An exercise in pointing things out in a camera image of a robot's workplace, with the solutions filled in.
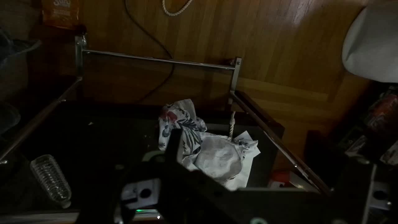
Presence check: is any thin black floor cable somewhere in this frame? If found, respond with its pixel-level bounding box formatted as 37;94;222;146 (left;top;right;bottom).
123;0;178;103

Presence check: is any chrome metal garment rack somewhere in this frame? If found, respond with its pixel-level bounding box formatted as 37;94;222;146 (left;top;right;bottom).
0;34;333;196

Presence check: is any white looped cable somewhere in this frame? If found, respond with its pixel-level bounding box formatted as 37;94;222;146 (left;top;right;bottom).
160;0;194;17

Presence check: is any printed white cloth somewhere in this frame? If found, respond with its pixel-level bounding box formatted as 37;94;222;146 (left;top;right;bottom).
157;98;209;166

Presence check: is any orange packet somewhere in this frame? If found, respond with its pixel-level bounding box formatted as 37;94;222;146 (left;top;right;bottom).
40;0;81;29

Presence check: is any white round laundry basket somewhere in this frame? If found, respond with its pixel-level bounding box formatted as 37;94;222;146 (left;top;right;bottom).
341;1;398;84

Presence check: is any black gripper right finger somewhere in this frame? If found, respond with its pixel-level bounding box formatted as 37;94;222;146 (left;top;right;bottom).
336;155;377;224

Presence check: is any white device with hole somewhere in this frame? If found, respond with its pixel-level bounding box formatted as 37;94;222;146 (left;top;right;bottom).
119;178;163;209

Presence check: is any black media shelf unit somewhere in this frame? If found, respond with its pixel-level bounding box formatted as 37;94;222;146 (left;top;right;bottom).
334;82;398;166

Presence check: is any white crumpled cloth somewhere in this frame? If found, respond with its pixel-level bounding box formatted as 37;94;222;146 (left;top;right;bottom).
193;129;262;191

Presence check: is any clear plastic bottle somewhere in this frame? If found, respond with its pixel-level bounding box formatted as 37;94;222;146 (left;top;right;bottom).
28;153;72;209

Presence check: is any small red object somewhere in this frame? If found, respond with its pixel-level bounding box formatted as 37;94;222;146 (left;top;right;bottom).
267;170;292;189

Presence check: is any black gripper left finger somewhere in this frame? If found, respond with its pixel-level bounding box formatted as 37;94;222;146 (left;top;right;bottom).
163;127;186;171

